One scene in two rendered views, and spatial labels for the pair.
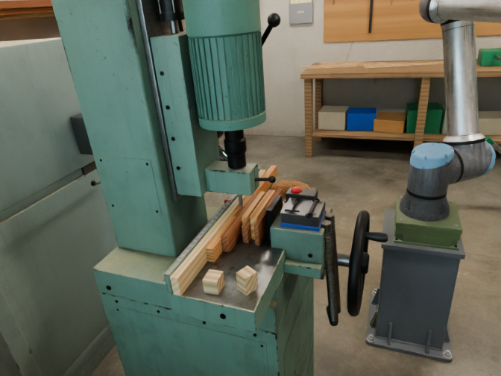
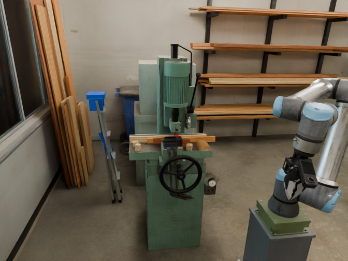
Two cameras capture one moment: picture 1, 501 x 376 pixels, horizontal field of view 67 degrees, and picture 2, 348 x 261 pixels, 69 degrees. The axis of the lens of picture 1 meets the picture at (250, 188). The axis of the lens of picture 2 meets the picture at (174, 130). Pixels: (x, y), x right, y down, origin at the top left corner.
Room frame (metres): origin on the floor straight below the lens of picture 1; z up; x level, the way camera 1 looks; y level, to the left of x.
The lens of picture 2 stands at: (0.05, -1.51, 1.67)
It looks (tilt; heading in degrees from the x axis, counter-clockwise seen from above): 20 degrees down; 59
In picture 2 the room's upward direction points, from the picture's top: 2 degrees clockwise
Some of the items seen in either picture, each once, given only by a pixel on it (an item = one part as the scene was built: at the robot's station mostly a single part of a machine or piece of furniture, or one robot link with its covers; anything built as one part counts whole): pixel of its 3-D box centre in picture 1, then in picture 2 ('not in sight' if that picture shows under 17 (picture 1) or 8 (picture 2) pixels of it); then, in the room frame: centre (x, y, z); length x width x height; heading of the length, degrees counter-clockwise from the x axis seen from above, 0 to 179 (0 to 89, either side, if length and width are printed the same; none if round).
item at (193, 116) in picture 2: not in sight; (190, 119); (1.19, 0.14, 1.02); 0.09 x 0.07 x 0.12; 157
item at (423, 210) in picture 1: (425, 198); (284, 201); (1.36, -0.71, 0.70); 0.19 x 0.19 x 0.10
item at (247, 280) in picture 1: (247, 280); (138, 147); (0.67, 0.02, 0.92); 0.04 x 0.03 x 0.05; 129
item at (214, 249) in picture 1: (248, 204); (181, 139); (1.03, 0.01, 0.92); 0.54 x 0.02 x 0.04; 157
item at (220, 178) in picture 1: (232, 179); (174, 126); (0.98, 0.05, 1.03); 0.14 x 0.07 x 0.09; 67
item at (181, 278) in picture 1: (229, 218); (168, 138); (0.94, 0.07, 0.93); 0.60 x 0.02 x 0.05; 157
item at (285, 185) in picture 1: (288, 186); (202, 143); (1.13, -0.13, 0.92); 0.14 x 0.09 x 0.04; 67
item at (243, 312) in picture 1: (273, 241); (170, 151); (0.89, -0.05, 0.87); 0.61 x 0.30 x 0.06; 157
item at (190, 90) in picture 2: not in sight; (190, 95); (1.20, 0.17, 1.23); 0.09 x 0.08 x 0.15; 67
